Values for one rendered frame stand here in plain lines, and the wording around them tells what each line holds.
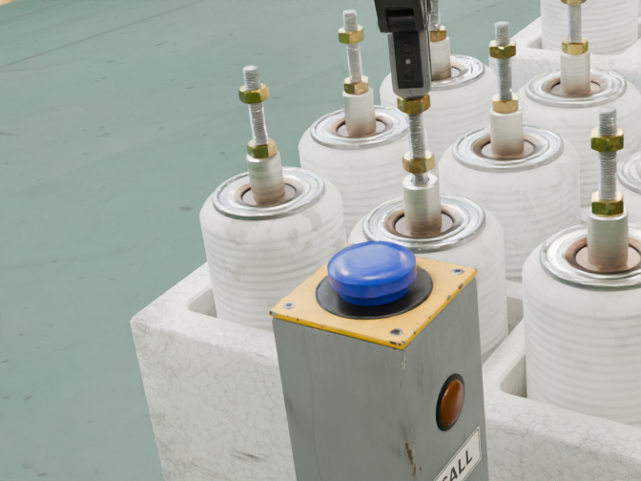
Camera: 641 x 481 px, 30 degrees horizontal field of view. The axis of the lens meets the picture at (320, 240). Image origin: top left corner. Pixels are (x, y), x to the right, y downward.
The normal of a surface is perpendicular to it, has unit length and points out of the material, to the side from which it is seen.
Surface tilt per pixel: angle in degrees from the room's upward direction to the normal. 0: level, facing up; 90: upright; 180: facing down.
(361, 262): 0
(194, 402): 90
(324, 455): 90
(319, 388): 90
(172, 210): 0
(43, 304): 0
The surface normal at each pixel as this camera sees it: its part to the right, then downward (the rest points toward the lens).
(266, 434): -0.55, 0.44
